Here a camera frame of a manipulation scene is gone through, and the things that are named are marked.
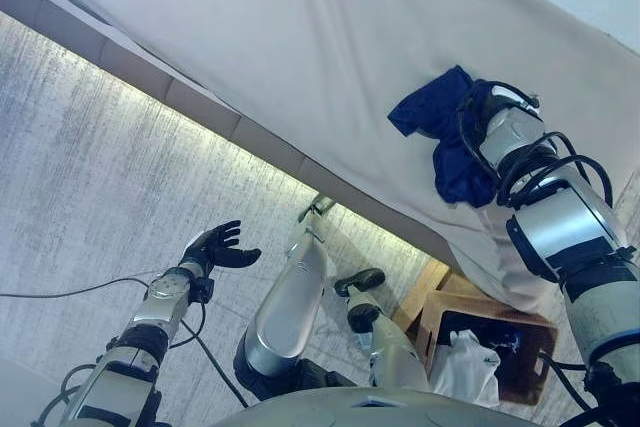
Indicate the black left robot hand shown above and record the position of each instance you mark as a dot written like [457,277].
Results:
[220,249]

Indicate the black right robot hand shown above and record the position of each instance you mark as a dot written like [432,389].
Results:
[477,97]

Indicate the navy blue garment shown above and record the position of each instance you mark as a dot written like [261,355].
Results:
[430,107]

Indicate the white garment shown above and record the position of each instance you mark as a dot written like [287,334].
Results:
[465,367]

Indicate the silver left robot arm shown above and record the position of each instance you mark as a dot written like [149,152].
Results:
[150,317]

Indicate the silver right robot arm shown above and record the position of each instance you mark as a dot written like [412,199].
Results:
[565,227]

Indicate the bed with beige blanket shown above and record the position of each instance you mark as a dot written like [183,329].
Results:
[275,37]

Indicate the brown wicker basket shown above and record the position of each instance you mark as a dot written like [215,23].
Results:
[547,337]

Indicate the silver left robot leg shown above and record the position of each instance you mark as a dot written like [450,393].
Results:
[285,307]

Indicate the silver robot leg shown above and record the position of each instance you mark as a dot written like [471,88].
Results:
[285,307]
[390,347]

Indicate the large grey area rug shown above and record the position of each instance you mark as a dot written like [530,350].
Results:
[100,172]

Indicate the silver right robot leg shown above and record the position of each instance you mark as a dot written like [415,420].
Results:
[390,347]

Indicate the grey robot torso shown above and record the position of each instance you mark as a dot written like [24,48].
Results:
[375,412]

